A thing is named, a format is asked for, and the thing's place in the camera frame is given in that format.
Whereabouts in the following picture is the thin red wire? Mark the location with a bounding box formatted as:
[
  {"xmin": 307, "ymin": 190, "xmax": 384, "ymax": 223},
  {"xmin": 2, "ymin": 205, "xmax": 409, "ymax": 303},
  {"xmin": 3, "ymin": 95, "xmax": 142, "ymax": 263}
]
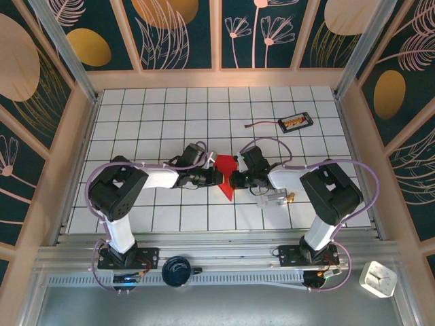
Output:
[{"xmin": 245, "ymin": 120, "xmax": 280, "ymax": 129}]

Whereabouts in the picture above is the dark blue mug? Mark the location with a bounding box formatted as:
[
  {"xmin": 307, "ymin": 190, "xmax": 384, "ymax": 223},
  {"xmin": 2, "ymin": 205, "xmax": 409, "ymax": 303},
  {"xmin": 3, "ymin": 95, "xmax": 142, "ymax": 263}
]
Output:
[{"xmin": 160, "ymin": 256, "xmax": 204, "ymax": 289}]

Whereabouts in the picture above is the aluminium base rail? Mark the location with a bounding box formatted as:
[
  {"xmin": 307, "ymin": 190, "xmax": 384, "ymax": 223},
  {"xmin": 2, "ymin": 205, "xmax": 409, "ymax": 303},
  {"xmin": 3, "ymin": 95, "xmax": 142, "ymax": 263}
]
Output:
[{"xmin": 33, "ymin": 228, "xmax": 402, "ymax": 274}]

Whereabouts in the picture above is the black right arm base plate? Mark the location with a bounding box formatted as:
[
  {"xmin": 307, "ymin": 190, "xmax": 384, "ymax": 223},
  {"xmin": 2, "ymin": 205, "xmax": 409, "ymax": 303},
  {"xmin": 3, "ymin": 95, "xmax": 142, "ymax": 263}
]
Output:
[{"xmin": 277, "ymin": 244, "xmax": 341, "ymax": 268}]

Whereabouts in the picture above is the slotted grey cable duct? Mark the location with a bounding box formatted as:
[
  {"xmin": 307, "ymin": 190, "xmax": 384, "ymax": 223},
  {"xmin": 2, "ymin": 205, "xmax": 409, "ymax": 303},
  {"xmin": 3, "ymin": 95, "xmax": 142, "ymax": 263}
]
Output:
[{"xmin": 47, "ymin": 272, "xmax": 307, "ymax": 287}]

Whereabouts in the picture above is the white square alarm clock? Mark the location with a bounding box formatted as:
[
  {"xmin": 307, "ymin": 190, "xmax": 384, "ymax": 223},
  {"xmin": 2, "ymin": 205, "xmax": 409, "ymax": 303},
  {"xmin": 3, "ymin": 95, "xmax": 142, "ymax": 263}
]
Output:
[{"xmin": 358, "ymin": 260, "xmax": 398, "ymax": 299}]

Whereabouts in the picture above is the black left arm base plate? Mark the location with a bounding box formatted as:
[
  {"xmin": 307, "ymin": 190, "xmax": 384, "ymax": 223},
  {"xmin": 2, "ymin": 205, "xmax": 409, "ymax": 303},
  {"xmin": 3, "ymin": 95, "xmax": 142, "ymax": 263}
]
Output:
[{"xmin": 97, "ymin": 247, "xmax": 160, "ymax": 270}]

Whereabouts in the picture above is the aluminium corner post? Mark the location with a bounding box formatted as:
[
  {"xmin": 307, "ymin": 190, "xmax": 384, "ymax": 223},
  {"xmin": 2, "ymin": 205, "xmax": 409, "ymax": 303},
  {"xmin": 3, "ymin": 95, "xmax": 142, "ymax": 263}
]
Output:
[
  {"xmin": 27, "ymin": 0, "xmax": 101, "ymax": 105},
  {"xmin": 334, "ymin": 0, "xmax": 400, "ymax": 100}
]

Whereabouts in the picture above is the black controller board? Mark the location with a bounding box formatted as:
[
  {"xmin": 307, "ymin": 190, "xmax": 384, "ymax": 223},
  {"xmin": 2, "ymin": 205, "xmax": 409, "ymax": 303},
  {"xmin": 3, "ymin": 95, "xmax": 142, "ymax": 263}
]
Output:
[
  {"xmin": 303, "ymin": 268, "xmax": 343, "ymax": 283},
  {"xmin": 113, "ymin": 271, "xmax": 143, "ymax": 285}
]

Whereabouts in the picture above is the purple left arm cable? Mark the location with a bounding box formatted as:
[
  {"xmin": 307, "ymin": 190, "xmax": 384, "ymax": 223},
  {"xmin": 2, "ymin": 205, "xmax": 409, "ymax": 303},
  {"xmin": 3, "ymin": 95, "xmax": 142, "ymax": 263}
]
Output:
[{"xmin": 85, "ymin": 141, "xmax": 208, "ymax": 293}]

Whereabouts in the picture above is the aluminium side rail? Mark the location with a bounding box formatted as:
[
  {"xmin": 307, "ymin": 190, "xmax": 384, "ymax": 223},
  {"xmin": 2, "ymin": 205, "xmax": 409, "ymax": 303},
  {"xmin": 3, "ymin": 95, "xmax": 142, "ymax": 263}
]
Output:
[
  {"xmin": 334, "ymin": 93, "xmax": 388, "ymax": 242},
  {"xmin": 50, "ymin": 96, "xmax": 101, "ymax": 246}
]

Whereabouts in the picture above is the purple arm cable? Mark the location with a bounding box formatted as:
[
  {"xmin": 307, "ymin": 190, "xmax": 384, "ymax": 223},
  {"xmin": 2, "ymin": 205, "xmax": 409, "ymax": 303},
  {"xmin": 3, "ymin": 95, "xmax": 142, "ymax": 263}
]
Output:
[
  {"xmin": 237, "ymin": 137, "xmax": 380, "ymax": 292},
  {"xmin": 85, "ymin": 141, "xmax": 208, "ymax": 293}
]

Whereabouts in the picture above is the black battery holder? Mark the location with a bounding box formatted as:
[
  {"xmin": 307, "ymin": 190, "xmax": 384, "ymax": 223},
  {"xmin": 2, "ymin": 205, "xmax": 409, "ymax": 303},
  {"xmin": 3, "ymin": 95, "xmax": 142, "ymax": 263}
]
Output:
[{"xmin": 277, "ymin": 112, "xmax": 314, "ymax": 134}]

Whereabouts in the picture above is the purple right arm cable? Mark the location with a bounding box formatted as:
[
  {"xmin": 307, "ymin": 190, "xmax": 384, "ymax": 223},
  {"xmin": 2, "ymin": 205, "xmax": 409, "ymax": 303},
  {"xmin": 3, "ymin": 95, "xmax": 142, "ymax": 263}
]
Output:
[{"xmin": 237, "ymin": 137, "xmax": 380, "ymax": 292}]

